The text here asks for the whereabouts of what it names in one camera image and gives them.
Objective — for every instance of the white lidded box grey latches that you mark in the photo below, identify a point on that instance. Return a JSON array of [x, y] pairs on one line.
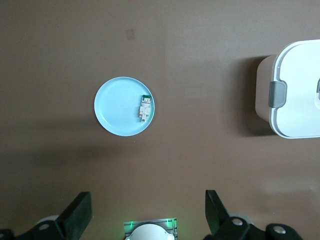
[[300, 87]]

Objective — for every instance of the light blue round plate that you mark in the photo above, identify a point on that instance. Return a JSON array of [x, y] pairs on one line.
[[117, 107]]

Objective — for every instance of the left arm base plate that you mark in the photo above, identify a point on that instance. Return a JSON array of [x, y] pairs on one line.
[[150, 220]]

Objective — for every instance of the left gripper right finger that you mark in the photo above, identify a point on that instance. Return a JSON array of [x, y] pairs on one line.
[[215, 212]]

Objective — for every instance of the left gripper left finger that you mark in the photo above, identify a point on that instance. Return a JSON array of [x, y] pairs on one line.
[[75, 215]]

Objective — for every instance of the white green push switch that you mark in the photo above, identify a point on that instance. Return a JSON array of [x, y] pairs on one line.
[[145, 107]]

